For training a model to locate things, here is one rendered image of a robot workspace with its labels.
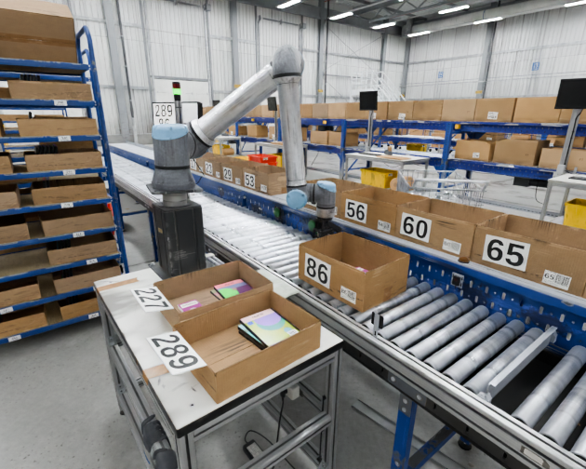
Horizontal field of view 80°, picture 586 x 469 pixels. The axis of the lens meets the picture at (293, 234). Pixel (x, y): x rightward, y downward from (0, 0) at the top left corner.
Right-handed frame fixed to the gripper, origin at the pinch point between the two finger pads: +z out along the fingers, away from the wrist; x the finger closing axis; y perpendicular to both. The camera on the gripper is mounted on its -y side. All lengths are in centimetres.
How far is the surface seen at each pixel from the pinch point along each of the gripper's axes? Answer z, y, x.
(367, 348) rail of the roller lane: 10, 31, 56
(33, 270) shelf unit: 26, 123, -133
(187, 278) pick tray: -3, 70, -9
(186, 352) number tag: -5, 89, 41
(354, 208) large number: -17.0, -28.7, -9.5
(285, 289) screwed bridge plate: 5.0, 34.8, 11.6
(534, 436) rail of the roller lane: 6, 28, 106
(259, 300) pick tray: -2, 55, 23
